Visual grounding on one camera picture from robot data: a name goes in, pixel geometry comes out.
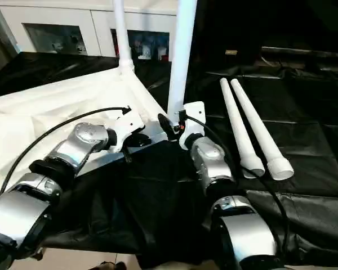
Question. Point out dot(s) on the white plastic table leg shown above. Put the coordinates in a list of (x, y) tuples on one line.
[(122, 33), (183, 56), (259, 126), (236, 126)]

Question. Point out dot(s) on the white plastic table top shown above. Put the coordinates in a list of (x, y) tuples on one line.
[(45, 107)]

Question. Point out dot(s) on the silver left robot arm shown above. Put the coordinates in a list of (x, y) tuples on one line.
[(17, 211)]

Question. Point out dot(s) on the white ceramic cup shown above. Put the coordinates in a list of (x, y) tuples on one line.
[(161, 53)]

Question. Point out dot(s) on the blue white printed mug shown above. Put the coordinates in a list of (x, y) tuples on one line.
[(145, 51)]

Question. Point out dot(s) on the red bottle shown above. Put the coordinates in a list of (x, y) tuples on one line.
[(117, 49)]

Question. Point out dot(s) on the small tan label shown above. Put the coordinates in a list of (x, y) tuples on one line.
[(231, 52)]

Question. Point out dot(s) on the black mat cloth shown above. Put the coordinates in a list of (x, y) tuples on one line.
[(298, 112)]

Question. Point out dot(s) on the black backdrop cloth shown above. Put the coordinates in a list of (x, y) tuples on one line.
[(270, 22)]

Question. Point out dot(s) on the white glass-door cabinet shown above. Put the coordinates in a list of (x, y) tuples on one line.
[(73, 14)]

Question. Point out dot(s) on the grey low shelf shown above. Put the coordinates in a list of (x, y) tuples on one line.
[(304, 53)]

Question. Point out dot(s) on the grey curtain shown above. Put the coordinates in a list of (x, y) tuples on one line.
[(0, 33)]

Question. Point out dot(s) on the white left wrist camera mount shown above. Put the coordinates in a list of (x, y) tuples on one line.
[(129, 123)]

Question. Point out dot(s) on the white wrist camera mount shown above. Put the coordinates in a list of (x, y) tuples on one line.
[(195, 115), (129, 123)]

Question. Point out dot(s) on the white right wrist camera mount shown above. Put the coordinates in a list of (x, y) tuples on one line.
[(195, 115)]

